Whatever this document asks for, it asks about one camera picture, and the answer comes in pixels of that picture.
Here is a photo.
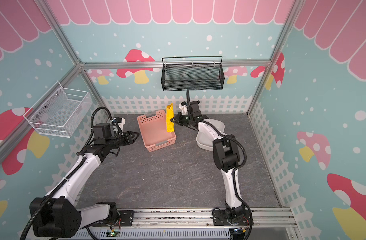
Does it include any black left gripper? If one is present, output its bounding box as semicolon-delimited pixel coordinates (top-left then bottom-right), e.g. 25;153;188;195
106;130;140;150

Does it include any yellow paper napkin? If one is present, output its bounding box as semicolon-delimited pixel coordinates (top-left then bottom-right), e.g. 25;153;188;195
166;103;175;133

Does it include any pink perforated basket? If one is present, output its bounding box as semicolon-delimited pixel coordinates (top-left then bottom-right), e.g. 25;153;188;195
137;110;176;152

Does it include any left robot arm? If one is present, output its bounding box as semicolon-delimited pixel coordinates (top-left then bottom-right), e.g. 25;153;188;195
20;107;140;240

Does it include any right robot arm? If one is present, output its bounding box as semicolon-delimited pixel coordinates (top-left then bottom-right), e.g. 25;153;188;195
168;101;253;227

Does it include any white plastic tray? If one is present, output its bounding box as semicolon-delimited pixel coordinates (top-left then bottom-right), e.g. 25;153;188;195
196;119;225;152

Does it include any black wire wall basket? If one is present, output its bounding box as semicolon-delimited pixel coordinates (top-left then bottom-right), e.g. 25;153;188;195
161;56;225;91

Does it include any white wire wall basket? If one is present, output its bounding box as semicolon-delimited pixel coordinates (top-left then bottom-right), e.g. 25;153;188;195
23;82;93;138

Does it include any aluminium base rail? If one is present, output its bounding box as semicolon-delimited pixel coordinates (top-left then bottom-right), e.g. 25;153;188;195
60;207;297;240

